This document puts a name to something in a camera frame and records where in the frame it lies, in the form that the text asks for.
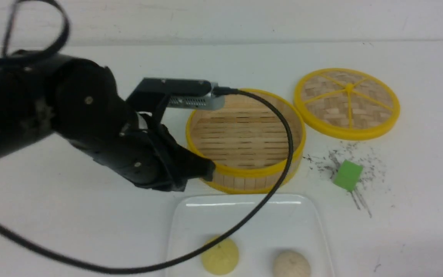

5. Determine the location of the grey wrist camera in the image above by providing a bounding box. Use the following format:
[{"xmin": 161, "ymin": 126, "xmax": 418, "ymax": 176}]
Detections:
[{"xmin": 126, "ymin": 78, "xmax": 225, "ymax": 115}]

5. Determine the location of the black camera cable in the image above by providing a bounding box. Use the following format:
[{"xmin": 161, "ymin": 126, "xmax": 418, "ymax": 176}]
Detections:
[{"xmin": 0, "ymin": 0, "xmax": 294, "ymax": 275}]

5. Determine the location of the white steamed bun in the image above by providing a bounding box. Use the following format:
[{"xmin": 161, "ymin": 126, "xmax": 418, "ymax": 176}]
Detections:
[{"xmin": 273, "ymin": 250, "xmax": 311, "ymax": 277}]

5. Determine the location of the yellow bamboo steamer basket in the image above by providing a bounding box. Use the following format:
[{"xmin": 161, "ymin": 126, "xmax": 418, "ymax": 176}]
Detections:
[{"xmin": 186, "ymin": 95, "xmax": 288, "ymax": 194}]

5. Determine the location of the green cube block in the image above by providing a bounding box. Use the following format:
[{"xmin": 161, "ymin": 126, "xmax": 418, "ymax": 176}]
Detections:
[{"xmin": 333, "ymin": 160, "xmax": 363, "ymax": 192}]

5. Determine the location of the yellow bamboo steamer lid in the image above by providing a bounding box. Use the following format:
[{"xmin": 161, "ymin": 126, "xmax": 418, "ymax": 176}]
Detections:
[{"xmin": 293, "ymin": 68, "xmax": 401, "ymax": 141}]

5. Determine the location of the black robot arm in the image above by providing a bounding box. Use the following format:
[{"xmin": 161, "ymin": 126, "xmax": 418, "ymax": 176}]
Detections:
[{"xmin": 0, "ymin": 54, "xmax": 216, "ymax": 192}]

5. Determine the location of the yellow steamed bun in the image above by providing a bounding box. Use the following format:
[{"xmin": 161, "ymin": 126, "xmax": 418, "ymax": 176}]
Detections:
[{"xmin": 200, "ymin": 238, "xmax": 240, "ymax": 275}]

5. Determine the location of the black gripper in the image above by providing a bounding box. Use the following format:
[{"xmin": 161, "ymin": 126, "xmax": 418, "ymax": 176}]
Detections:
[{"xmin": 69, "ymin": 113, "xmax": 216, "ymax": 192}]

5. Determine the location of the white rectangular plate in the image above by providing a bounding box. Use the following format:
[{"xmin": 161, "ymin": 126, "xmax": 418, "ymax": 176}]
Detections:
[{"xmin": 167, "ymin": 194, "xmax": 335, "ymax": 277}]

